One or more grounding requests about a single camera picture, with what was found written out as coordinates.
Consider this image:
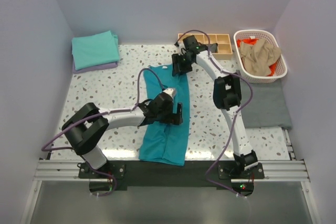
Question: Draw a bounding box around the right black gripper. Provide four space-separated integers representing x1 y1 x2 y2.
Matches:
171 53 193 77

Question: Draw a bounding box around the teal t shirt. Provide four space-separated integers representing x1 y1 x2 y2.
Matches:
139 65 190 166

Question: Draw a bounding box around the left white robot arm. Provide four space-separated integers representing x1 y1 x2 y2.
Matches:
62 89 183 178

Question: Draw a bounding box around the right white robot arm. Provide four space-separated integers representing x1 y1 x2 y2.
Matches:
172 34 258 178

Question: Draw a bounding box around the grey rolled sock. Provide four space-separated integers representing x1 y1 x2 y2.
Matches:
208 43 218 54

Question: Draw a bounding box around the wooden compartment tray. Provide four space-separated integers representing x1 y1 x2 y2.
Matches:
177 33 233 60

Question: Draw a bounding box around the folded lavender t shirt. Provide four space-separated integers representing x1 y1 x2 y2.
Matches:
72 61 118 74

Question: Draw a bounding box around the folded mint t shirt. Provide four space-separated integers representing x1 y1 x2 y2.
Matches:
71 31 120 71

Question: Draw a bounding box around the orange t shirt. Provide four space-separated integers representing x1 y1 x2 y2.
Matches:
236 38 278 77

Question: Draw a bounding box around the beige t shirt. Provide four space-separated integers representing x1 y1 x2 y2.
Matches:
239 38 282 76

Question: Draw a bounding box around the folded grey t shirt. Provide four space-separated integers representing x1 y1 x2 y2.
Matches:
240 79 292 130

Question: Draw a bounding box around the white laundry basket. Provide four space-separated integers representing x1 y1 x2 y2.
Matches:
233 29 288 83

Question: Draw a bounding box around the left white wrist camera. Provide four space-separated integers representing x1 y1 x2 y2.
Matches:
162 88 177 99

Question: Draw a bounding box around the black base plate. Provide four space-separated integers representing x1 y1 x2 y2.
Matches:
77 161 265 194

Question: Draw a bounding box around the aluminium rail frame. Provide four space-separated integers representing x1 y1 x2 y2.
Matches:
33 129 311 183

